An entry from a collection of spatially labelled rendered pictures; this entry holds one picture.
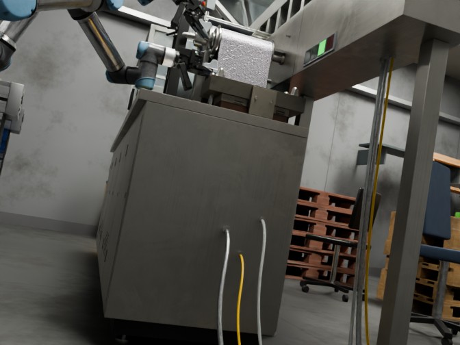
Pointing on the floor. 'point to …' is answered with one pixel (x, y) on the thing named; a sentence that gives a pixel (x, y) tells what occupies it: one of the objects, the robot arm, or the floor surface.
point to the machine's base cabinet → (196, 226)
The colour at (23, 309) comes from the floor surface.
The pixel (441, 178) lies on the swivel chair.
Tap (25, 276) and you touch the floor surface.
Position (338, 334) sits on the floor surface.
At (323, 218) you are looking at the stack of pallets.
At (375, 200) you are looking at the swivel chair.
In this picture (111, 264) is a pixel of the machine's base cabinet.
